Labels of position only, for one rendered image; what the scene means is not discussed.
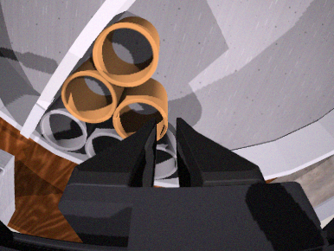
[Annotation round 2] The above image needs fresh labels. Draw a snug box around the grey metal bushing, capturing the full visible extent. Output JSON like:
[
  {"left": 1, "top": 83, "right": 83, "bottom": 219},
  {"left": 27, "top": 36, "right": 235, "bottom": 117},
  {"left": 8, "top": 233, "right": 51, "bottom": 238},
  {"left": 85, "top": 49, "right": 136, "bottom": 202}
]
[
  {"left": 40, "top": 96, "right": 95, "bottom": 151},
  {"left": 155, "top": 122, "right": 177, "bottom": 179},
  {"left": 85, "top": 117, "right": 123, "bottom": 158}
]

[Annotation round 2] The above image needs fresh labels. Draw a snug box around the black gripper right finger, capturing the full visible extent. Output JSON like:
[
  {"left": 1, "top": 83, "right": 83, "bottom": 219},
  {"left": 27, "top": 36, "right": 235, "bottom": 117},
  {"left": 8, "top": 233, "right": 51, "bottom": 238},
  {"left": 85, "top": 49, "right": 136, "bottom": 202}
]
[{"left": 176, "top": 118, "right": 266, "bottom": 187}]

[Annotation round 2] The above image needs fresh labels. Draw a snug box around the bronze bushing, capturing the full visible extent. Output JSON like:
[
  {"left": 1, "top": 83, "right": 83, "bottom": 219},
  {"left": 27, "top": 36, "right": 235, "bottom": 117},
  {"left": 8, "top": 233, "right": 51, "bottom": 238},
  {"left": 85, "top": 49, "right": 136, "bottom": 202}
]
[
  {"left": 61, "top": 57, "right": 124, "bottom": 123},
  {"left": 112, "top": 78, "right": 168, "bottom": 141},
  {"left": 93, "top": 16, "right": 160, "bottom": 87}
]

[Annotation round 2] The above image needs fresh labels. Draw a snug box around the white round turntable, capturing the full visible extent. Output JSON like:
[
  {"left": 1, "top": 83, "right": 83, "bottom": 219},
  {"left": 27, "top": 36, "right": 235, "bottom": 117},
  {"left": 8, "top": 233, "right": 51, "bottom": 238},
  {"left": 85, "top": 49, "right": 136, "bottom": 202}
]
[{"left": 0, "top": 0, "right": 334, "bottom": 180}]

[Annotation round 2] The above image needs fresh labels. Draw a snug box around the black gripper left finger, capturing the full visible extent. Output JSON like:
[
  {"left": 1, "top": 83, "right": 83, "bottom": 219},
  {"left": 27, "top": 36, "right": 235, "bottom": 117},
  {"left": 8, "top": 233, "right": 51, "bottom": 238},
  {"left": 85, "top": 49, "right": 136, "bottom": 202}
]
[{"left": 66, "top": 118, "right": 157, "bottom": 187}]

